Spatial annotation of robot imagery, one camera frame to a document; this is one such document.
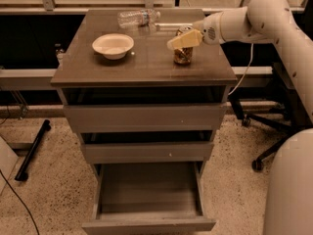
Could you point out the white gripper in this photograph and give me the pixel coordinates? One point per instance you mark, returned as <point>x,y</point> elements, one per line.
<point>207,30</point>

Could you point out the orange soda can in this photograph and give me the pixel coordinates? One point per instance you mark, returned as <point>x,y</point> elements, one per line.
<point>183,56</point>

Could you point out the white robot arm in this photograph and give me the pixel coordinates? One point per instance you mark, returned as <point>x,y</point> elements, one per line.
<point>289,202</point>

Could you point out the grey drawer cabinet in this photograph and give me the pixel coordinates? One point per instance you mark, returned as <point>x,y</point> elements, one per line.
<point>148,64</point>

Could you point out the grey top drawer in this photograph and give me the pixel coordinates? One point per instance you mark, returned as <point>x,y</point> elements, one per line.
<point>130,109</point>

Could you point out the grey drawer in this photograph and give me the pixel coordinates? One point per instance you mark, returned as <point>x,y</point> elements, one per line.
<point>146,147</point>
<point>146,199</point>
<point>130,109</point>

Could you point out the grey middle drawer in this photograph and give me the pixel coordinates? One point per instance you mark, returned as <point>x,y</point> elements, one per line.
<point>146,147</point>

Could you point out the grey bottom drawer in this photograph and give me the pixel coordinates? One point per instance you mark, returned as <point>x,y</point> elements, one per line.
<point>146,199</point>

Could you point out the clear plastic water bottle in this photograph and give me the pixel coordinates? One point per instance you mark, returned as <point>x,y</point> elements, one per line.
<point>127,19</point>

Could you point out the white paper bowl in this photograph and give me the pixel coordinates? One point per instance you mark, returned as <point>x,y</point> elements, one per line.
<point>113,46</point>

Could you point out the black office chair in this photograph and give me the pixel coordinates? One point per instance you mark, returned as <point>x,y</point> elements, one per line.
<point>279,89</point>

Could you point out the black bar on floor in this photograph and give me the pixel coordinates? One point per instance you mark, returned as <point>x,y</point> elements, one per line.
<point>22,174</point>

